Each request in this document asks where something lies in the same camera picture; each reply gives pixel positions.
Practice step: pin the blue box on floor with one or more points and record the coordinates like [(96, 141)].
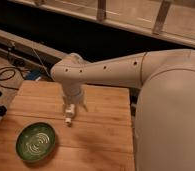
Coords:
[(33, 75)]

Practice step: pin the metal window frame rail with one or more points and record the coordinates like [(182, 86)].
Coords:
[(171, 20)]

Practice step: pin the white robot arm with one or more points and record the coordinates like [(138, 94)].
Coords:
[(164, 133)]

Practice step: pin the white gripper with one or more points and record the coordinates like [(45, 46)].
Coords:
[(73, 94)]

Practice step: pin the small white bottle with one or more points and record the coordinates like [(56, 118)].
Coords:
[(69, 114)]

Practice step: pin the green ceramic bowl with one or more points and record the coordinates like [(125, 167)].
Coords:
[(35, 142)]

